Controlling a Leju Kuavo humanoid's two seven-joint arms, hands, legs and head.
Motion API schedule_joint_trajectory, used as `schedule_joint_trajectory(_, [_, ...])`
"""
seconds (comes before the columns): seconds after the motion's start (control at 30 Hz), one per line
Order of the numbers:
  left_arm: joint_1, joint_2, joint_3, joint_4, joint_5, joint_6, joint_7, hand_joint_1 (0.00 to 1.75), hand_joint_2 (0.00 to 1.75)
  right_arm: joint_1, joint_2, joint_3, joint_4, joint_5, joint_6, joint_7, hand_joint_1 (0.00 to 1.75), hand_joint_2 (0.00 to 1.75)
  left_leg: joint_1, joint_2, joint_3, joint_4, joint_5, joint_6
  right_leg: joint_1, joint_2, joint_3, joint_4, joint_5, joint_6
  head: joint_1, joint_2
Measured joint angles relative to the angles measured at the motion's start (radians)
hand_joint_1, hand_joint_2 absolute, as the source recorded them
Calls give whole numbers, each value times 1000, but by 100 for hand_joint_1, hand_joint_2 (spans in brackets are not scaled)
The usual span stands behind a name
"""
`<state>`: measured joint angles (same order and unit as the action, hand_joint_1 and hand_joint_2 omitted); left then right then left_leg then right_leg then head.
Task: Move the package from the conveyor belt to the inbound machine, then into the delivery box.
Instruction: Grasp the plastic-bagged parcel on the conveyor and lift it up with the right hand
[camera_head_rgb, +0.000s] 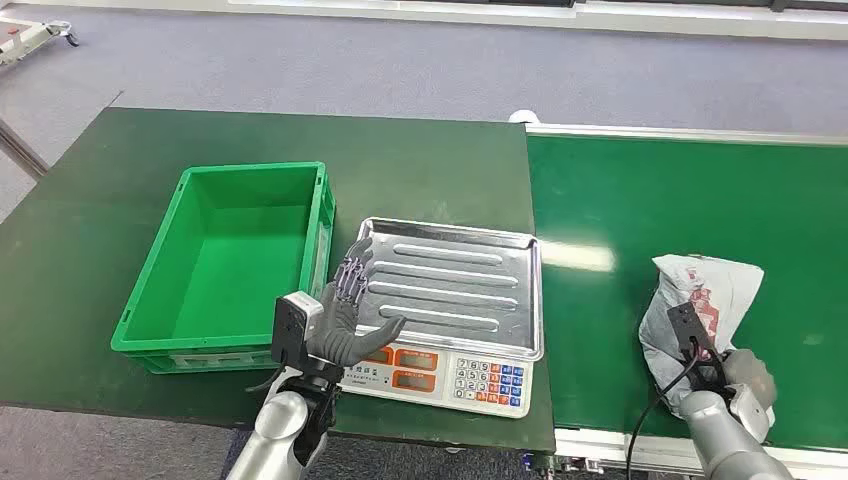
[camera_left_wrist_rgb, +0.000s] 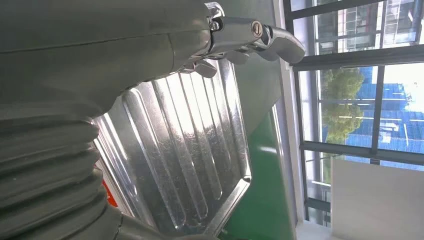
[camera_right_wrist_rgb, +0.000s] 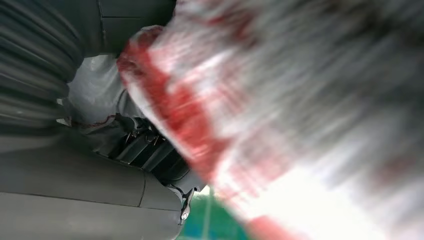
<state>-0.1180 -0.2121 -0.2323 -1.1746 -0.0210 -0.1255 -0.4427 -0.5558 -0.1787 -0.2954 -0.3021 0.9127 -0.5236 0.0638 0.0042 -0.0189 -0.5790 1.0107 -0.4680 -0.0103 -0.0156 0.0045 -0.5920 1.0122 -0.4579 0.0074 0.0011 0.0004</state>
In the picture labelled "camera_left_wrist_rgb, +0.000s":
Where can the white flat panel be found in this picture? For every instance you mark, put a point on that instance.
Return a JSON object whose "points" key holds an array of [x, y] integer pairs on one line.
{"points": [[377, 198]]}

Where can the blue roofed building outside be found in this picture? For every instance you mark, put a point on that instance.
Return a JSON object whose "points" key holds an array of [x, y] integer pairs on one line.
{"points": [[397, 129]]}

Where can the green tree outside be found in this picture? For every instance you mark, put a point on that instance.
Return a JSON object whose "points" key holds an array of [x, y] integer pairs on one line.
{"points": [[341, 109]]}

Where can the white scale with red print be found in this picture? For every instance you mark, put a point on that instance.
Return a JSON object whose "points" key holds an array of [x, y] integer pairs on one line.
{"points": [[109, 196]]}

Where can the ribbed metal tray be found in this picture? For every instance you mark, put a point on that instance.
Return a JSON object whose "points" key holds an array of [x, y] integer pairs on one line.
{"points": [[182, 139]]}

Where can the dark window frame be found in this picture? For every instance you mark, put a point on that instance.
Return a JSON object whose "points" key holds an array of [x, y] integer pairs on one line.
{"points": [[364, 57]]}

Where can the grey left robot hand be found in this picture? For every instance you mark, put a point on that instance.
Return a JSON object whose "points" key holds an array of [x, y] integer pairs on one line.
{"points": [[99, 49]]}

